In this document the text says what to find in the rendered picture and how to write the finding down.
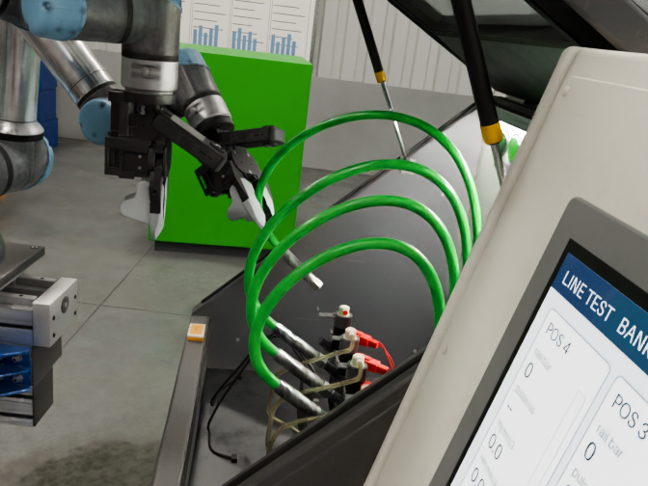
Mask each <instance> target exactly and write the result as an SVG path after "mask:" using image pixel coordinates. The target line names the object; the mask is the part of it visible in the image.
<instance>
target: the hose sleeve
mask: <svg viewBox="0 0 648 486"><path fill-rule="evenodd" d="M281 258H282V259H283V260H284V261H285V262H286V263H287V264H288V265H289V266H290V267H292V268H293V269H295V268H297V267H298V266H299V265H301V264H302V262H301V261H300V260H299V259H298V258H297V257H296V256H295V255H294V254H293V253H291V252H290V251H289V250H287V251H286V252H285V253H284V254H283V255H282V256H281ZM315 279H316V277H315V276H314V274H313V273H312V272H310V273H309V274H307V276H306V277H304V278H303V280H304V281H306V282H307V283H308V284H311V283H312V282H313V281H314V280H315Z"/></svg>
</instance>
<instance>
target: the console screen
mask: <svg viewBox="0 0 648 486"><path fill-rule="evenodd" d="M428 486H648V235H646V234H645V233H643V232H641V231H639V230H638V229H635V228H633V227H632V226H630V225H628V224H626V223H624V222H623V221H621V220H619V219H617V218H616V217H614V216H612V215H610V214H609V213H607V212H605V211H604V210H603V209H601V208H599V207H597V206H595V205H594V204H592V203H590V202H588V201H586V200H584V199H582V198H580V197H574V198H572V199H571V200H570V201H569V202H568V204H567V206H566V208H565V210H564V212H563V214H562V216H561V218H560V220H559V222H558V224H557V226H556V228H555V230H554V232H553V235H552V237H551V239H550V241H549V243H548V245H547V247H546V249H545V251H544V253H543V255H542V256H541V258H540V260H539V262H538V264H537V266H536V268H535V270H534V272H533V275H532V277H531V279H530V281H529V283H528V285H527V287H526V290H525V292H524V294H523V296H522V298H521V300H520V302H519V304H518V306H517V308H516V309H515V311H514V313H513V315H512V317H511V319H510V321H509V323H508V325H507V327H506V329H505V331H504V333H503V335H502V337H501V339H500V341H499V344H498V346H497V349H496V351H495V353H494V355H493V357H492V359H491V361H490V362H489V364H488V366H487V368H486V370H485V372H484V374H483V376H482V378H481V380H480V382H479V384H478V386H477V388H476V390H475V392H474V394H473V396H472V399H471V401H470V403H469V405H468V407H467V409H466V411H465V413H464V415H463V416H462V418H461V420H460V423H459V425H458V427H457V429H456V431H455V433H454V435H453V437H452V439H451V441H450V443H449V445H448V447H447V449H446V451H445V454H444V456H443V458H442V460H441V462H440V464H439V466H438V468H437V469H436V471H435V473H434V475H433V477H432V479H431V481H430V483H429V485H428Z"/></svg>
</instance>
